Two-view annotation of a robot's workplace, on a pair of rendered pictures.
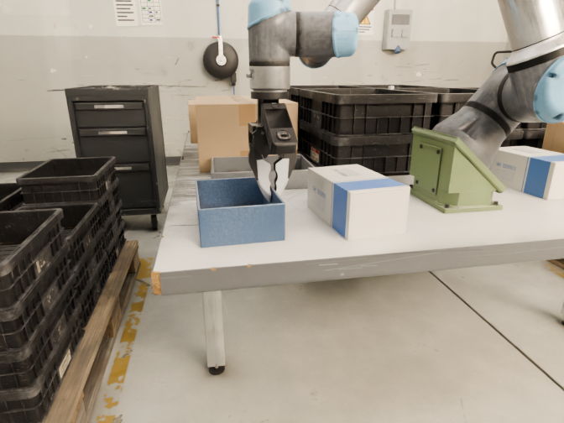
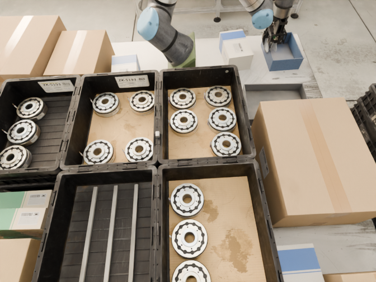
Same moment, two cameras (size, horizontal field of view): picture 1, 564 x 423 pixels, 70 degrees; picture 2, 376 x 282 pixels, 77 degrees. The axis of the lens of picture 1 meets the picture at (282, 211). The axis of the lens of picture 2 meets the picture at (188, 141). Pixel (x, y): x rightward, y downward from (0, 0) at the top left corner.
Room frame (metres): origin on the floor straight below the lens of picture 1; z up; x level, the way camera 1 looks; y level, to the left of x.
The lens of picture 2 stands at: (1.80, -0.19, 1.57)
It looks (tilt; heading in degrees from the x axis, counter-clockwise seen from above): 60 degrees down; 193
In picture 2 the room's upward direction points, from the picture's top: 4 degrees counter-clockwise
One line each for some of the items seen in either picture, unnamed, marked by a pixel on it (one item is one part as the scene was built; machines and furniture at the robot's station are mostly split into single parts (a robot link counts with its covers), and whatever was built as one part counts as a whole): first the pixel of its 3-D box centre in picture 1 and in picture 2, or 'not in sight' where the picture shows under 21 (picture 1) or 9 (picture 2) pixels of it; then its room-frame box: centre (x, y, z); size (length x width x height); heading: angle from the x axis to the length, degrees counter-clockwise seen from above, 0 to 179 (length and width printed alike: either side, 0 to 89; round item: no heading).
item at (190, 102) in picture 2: not in sight; (182, 97); (1.21, -0.33, 0.86); 0.10 x 0.10 x 0.01
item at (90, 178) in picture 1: (80, 214); not in sight; (1.72, 0.93, 0.37); 0.40 x 0.30 x 0.45; 11
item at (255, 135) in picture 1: (268, 123); (277, 28); (0.78, 0.02, 0.89); 0.09 x 0.08 x 0.12; 13
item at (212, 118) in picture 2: not in sight; (222, 118); (1.29, -0.17, 0.86); 0.10 x 0.10 x 0.01
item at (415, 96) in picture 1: (360, 95); (202, 110); (1.30, -0.25, 0.92); 0.40 x 0.30 x 0.02; 12
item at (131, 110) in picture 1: (126, 156); not in sight; (2.66, 1.05, 0.45); 0.60 x 0.45 x 0.90; 11
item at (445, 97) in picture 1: (446, 94); (115, 115); (1.37, -0.54, 0.92); 0.40 x 0.30 x 0.02; 12
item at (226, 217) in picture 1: (236, 207); (281, 51); (0.74, 0.09, 0.74); 0.20 x 0.15 x 0.07; 13
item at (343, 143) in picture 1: (357, 145); not in sight; (1.30, -0.25, 0.76); 0.40 x 0.30 x 0.12; 12
